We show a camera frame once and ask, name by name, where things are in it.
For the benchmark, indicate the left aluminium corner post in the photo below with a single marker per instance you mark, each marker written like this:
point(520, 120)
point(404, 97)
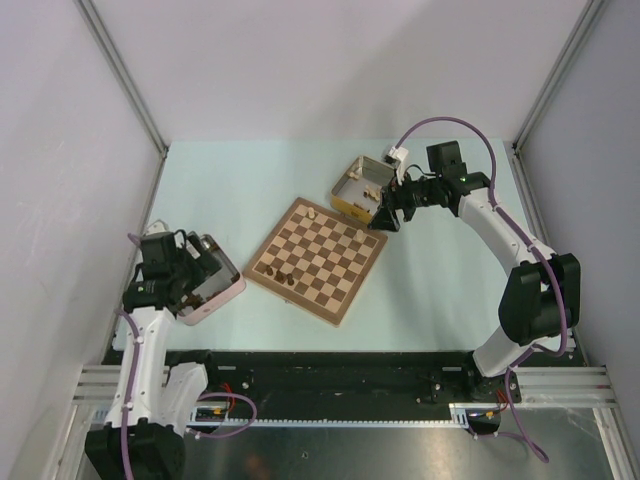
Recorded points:
point(110, 51)

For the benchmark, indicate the aluminium corner post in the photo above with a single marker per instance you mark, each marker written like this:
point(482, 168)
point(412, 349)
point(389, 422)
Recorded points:
point(577, 39)
point(110, 51)

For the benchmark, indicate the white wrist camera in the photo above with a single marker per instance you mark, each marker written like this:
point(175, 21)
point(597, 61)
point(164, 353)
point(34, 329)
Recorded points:
point(397, 157)
point(157, 226)

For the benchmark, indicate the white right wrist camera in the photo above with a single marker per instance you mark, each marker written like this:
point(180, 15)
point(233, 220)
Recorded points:
point(397, 157)

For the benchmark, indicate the dark chess pieces pile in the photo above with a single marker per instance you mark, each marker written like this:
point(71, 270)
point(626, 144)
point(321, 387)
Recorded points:
point(212, 294)

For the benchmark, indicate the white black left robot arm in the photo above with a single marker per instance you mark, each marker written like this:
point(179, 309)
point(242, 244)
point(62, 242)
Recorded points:
point(143, 433)

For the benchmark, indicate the pink metal tin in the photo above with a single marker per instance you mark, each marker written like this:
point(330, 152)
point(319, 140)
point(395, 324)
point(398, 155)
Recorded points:
point(213, 262)

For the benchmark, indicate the right aluminium corner post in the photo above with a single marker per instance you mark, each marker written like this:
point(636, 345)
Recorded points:
point(577, 39)

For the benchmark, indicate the dark pawn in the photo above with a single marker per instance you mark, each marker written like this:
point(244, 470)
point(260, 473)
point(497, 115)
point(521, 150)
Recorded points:
point(279, 275)

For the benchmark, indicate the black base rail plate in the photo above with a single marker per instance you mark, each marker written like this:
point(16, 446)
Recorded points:
point(343, 386)

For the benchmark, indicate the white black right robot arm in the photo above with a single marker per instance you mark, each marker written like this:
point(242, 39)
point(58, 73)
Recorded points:
point(541, 300)

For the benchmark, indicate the yellow metal tin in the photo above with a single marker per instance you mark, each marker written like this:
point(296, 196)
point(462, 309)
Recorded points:
point(360, 199)

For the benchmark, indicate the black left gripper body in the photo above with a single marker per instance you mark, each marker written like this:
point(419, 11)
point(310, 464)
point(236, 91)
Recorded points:
point(192, 270)

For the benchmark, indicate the wooden folding chess board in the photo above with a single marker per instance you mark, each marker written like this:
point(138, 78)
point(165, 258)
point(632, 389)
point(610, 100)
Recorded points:
point(328, 264)

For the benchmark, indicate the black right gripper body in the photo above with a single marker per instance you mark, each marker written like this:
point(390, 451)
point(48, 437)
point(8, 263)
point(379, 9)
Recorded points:
point(410, 194)

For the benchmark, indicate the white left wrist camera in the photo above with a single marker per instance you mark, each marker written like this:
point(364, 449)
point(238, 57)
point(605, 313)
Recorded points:
point(157, 226)

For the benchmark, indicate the aluminium front frame rail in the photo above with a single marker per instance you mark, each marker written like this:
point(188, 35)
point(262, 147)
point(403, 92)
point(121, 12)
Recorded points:
point(540, 387)

